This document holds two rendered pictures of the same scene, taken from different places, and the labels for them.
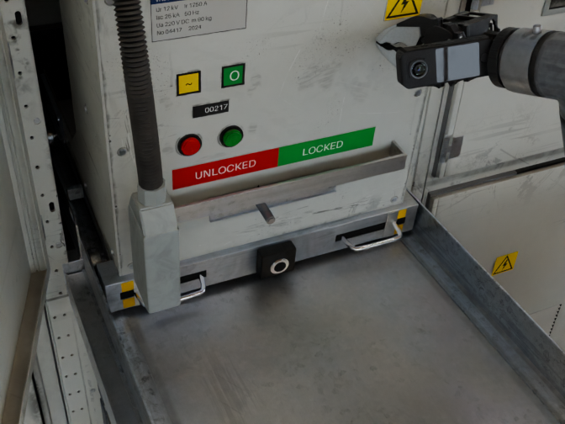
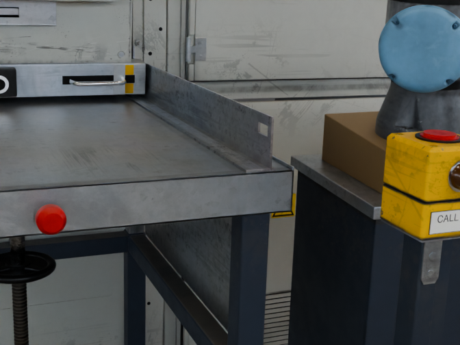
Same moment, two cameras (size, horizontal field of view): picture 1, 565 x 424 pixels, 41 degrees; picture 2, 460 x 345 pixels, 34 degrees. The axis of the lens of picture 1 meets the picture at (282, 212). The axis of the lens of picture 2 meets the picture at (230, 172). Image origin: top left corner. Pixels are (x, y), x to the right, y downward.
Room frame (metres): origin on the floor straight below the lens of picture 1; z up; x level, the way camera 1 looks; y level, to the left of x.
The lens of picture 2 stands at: (-0.35, -0.50, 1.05)
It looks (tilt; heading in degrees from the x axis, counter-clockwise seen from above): 15 degrees down; 4
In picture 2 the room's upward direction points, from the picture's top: 2 degrees clockwise
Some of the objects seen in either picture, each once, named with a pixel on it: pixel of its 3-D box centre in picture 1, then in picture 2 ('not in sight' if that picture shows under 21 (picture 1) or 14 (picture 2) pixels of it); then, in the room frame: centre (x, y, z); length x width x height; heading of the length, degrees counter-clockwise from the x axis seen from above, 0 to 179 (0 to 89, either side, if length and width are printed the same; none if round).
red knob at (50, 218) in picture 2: not in sight; (49, 217); (0.41, -0.25, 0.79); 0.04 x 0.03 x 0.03; 27
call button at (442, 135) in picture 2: not in sight; (439, 139); (0.43, -0.66, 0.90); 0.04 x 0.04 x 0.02
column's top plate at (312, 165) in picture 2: not in sight; (413, 179); (0.87, -0.72, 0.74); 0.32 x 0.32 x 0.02; 22
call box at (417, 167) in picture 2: not in sight; (434, 183); (0.43, -0.66, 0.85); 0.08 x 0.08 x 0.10; 27
